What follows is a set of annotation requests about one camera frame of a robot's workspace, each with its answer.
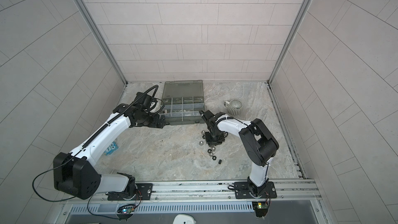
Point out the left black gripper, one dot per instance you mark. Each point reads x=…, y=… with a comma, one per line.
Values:
x=156, y=123

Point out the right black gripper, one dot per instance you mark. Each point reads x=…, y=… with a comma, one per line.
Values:
x=209, y=141

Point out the grey compartment organizer box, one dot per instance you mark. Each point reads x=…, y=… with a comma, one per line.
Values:
x=183, y=101

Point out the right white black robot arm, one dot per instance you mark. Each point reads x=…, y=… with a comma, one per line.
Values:
x=259, y=143

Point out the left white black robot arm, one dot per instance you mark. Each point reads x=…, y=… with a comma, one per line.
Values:
x=74, y=173

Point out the ribbed grey ceramic cup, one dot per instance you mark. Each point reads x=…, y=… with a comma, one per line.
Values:
x=234, y=107

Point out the blue sticker scrap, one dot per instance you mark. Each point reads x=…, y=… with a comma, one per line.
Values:
x=111, y=148

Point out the right circuit board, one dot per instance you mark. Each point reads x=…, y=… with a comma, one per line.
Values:
x=260, y=208

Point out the white round object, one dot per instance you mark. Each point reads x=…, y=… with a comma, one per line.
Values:
x=184, y=219

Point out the left green circuit board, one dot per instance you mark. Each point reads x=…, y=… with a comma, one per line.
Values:
x=126, y=211

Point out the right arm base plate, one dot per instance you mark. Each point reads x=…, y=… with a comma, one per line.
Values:
x=248, y=190

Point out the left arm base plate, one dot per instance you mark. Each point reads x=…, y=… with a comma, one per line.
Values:
x=141, y=191

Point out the aluminium mounting rail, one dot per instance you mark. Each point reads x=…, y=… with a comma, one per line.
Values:
x=194, y=197

